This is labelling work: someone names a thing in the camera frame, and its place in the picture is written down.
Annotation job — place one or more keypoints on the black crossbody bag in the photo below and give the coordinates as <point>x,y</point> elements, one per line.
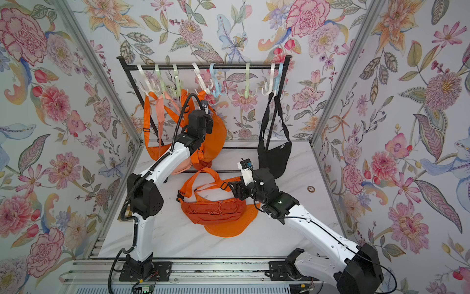
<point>275,159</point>

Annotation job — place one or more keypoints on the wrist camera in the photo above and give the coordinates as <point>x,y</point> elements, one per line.
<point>205,106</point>
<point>246,168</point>

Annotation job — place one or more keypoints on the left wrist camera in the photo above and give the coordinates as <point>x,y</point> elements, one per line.
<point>205,106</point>

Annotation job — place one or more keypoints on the pink crescent bag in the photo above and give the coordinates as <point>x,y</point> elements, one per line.
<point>160,110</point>

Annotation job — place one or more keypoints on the orange bag with long straps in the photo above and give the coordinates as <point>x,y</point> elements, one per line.
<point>213,143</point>

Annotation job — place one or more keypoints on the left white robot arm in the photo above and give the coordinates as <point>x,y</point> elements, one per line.
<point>144,199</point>

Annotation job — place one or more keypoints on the white hook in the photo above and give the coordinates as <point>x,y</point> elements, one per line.
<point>150,85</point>
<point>200,78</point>
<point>269,86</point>

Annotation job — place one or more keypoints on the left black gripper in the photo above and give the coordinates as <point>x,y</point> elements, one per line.
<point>208,126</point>

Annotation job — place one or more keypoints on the dark orange zip bag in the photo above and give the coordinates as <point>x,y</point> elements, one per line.
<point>206,212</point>

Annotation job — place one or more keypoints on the orange bag far left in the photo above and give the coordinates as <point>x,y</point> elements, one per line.
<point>152,150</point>

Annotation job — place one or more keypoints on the bright orange crescent bag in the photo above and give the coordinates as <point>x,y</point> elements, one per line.
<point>229,224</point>

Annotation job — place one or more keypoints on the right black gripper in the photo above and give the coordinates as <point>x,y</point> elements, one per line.
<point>242,191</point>

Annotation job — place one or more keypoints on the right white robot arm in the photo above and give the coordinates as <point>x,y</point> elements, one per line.
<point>352,268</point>

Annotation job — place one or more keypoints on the white hook far left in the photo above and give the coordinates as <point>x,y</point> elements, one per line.
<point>150,85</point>

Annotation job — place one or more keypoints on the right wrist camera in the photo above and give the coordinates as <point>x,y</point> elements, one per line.
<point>246,168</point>

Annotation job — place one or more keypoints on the green hook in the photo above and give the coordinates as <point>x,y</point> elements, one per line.
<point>245,93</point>
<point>176,89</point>
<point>160,78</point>

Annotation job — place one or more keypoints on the blue hook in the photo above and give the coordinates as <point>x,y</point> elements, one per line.
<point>217,88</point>
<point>277,79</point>

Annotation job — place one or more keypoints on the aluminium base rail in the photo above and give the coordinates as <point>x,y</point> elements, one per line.
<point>185,271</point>

